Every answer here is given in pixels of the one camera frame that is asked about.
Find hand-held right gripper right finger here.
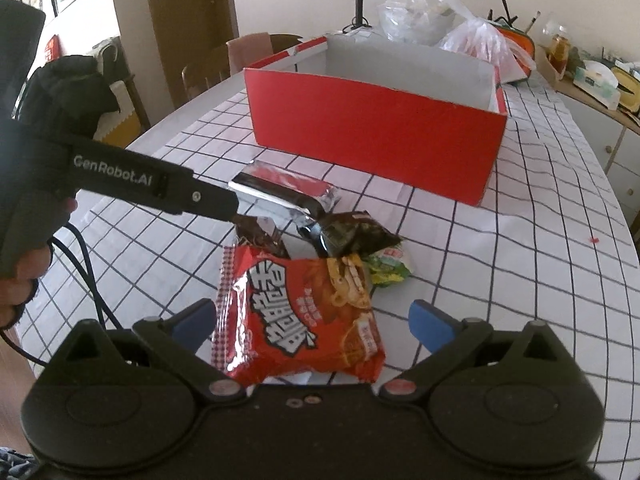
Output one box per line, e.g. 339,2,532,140
379,299,573,402

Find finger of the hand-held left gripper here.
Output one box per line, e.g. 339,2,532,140
165,170,241,222
297,222,334,257

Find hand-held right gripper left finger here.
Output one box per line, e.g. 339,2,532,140
64,298,247,403

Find silver foil snack packet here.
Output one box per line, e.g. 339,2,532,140
228,159,342,229

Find red noodle snack packet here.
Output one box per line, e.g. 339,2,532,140
210,244,387,387

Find red cardboard box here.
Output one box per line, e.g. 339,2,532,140
243,34,509,207

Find person's left hand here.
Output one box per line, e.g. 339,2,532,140
0,199,79,332

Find dark glossy snack packet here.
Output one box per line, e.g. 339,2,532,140
320,211,403,260

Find brown snack packet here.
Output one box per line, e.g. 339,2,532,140
234,215,291,260

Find green snack packet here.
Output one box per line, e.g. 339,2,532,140
366,242,416,288

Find checked tablecloth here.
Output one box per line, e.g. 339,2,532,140
14,67,640,463

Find wooden chair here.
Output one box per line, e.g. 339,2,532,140
180,33,304,107

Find pink cloth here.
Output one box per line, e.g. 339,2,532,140
225,32,275,82

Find wooden door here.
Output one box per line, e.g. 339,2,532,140
141,0,234,111

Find clear plastic bag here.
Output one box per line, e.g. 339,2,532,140
377,0,482,47

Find plastic bag with red contents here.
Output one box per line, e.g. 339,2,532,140
439,15,537,87

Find white cabinet with wooden top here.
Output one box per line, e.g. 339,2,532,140
535,42,640,213

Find orange case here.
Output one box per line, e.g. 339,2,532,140
494,24,539,75

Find green tissue box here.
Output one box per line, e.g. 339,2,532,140
571,59,624,112

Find amber liquid bottle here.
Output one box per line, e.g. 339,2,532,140
547,25,572,79

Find yellow tissue holder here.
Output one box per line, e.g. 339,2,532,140
612,61,640,112

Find black cable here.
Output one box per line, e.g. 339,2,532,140
0,224,127,367

